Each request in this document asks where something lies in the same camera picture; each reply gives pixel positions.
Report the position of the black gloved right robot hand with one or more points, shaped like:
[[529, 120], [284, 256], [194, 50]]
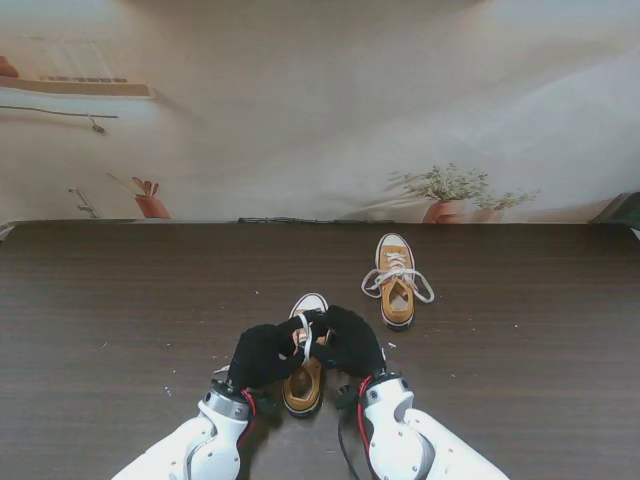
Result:
[[355, 345]]

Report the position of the metal tap fixture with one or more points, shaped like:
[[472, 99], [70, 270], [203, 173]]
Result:
[[87, 207]]

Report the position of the wooden wall shelf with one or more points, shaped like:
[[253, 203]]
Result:
[[75, 87]]

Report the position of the metal wall rail with hook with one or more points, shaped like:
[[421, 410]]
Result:
[[50, 110]]

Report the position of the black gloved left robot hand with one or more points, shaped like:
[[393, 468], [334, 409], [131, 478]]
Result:
[[260, 360]]

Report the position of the green plant in terracotta pot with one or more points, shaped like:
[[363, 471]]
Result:
[[445, 210]]

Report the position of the terracotta pot with wooden utensils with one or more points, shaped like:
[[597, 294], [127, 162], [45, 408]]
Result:
[[152, 207]]

